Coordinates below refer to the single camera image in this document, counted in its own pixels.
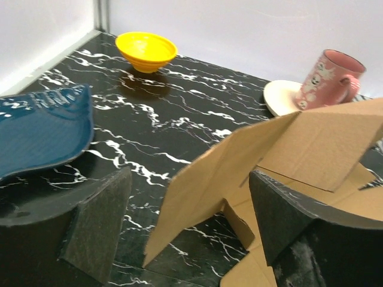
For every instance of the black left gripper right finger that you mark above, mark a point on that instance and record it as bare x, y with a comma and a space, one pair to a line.
310, 243

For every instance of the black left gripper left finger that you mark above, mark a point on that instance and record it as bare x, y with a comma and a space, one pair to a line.
63, 238

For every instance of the brown cardboard box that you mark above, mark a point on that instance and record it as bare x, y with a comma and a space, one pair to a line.
315, 152

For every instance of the dark blue leaf dish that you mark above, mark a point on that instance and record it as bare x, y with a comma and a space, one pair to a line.
45, 129

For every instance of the white floral plate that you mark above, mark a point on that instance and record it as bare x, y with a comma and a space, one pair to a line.
279, 95

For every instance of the dark red cup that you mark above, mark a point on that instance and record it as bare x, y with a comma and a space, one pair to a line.
334, 79

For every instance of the orange round bowl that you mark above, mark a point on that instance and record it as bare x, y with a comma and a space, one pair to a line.
146, 52

